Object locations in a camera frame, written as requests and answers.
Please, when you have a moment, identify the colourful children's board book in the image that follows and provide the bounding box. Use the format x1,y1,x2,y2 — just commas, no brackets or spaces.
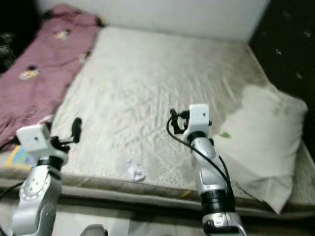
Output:
5,145,37,172

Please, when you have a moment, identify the white tissue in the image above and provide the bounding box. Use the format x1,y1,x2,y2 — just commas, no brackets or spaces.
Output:
126,158,147,181

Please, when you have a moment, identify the white pillow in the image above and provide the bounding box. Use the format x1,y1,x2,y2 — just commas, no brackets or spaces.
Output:
214,84,308,214

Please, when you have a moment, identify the white quilted mattress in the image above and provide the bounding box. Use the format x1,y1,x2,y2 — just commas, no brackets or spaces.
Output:
0,25,315,219

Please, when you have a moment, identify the pink cartoon print blanket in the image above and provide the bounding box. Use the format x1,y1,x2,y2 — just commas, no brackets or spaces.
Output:
0,4,104,148

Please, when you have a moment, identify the black striped bag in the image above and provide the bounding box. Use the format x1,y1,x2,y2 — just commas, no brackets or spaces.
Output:
0,32,16,64

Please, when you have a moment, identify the black tufted headboard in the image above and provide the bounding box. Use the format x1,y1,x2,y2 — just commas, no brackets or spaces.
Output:
249,0,315,106

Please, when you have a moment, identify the large black bag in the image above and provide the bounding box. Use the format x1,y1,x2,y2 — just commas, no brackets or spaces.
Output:
0,0,40,30

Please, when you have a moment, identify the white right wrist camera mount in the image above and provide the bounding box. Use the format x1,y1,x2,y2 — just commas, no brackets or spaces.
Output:
188,104,211,133

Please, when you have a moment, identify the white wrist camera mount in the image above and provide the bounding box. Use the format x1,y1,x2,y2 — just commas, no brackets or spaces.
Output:
16,124,52,153
188,104,211,133

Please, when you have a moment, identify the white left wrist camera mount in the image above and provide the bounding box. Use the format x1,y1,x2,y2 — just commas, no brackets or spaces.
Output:
16,124,52,153

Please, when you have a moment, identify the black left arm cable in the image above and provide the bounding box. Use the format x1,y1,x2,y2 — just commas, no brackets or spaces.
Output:
0,139,19,153
0,182,23,200

